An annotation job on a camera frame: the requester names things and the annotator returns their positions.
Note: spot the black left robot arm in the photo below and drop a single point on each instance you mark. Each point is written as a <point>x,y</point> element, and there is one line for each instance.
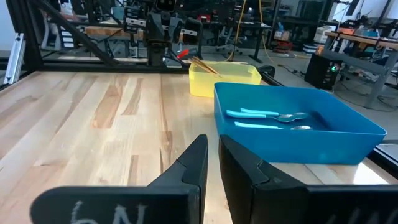
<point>161,34</point>

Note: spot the silver aluminium rail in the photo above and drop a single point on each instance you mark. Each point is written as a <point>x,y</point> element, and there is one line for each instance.
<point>14,59</point>

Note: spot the blue plastic bin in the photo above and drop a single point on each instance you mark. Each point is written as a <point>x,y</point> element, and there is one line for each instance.
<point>295,146</point>

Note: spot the yellow plastic bin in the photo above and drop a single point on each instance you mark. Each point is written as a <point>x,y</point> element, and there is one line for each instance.
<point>217,84</point>

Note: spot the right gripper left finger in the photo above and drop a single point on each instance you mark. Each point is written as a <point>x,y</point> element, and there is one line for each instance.
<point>192,174</point>

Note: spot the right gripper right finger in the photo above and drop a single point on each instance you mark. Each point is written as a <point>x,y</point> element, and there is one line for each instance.
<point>242,180</point>

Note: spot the wooden-topped background bench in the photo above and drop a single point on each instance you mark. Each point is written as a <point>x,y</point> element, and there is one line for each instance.
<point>105,31</point>

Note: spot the black background desk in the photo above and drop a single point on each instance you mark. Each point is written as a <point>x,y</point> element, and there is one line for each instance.
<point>245,26</point>

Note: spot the black computer tower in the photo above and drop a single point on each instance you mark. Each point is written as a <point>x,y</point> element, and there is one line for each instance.
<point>321,72</point>

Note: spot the grey-legged wooden workbench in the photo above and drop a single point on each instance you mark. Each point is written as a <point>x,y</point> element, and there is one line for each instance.
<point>367,53</point>

